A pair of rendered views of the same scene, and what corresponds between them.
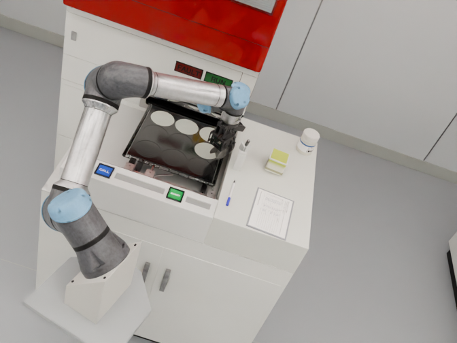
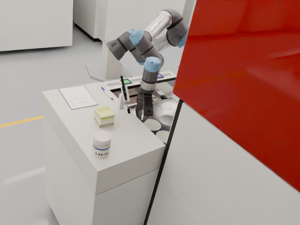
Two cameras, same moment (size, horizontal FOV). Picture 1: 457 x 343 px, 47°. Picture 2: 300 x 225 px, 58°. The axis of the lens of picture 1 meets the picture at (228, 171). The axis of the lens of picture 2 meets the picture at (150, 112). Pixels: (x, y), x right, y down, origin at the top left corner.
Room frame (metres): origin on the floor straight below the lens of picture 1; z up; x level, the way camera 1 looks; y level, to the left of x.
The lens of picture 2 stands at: (2.56, -0.67, 1.76)
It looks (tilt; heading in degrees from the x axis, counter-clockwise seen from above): 34 degrees down; 140
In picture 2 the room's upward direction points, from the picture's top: 13 degrees clockwise
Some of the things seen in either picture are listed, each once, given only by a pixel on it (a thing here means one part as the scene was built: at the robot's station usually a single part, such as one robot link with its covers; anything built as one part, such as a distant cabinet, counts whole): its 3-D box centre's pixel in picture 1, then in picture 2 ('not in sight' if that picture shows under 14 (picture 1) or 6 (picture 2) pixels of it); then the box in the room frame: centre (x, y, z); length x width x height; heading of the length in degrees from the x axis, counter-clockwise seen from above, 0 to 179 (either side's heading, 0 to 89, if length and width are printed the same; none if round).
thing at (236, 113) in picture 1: (237, 99); (151, 69); (1.63, 0.07, 1.22); 0.09 x 0.08 x 0.11; 134
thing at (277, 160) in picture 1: (277, 162); (104, 117); (1.64, -0.17, 1.00); 0.07 x 0.07 x 0.07; 88
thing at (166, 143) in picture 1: (180, 141); (167, 120); (1.67, 0.23, 0.90); 0.34 x 0.34 x 0.01; 4
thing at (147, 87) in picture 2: (232, 116); (147, 84); (1.63, 0.06, 1.14); 0.08 x 0.08 x 0.05
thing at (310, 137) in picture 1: (307, 141); (101, 144); (1.83, -0.27, 1.01); 0.07 x 0.07 x 0.10
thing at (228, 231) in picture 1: (265, 188); (98, 128); (1.59, -0.16, 0.89); 0.62 x 0.35 x 0.14; 4
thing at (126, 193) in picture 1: (137, 197); (140, 88); (1.30, 0.27, 0.89); 0.55 x 0.09 x 0.14; 94
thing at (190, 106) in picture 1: (188, 113); not in sight; (1.88, 0.25, 0.89); 0.44 x 0.02 x 0.10; 94
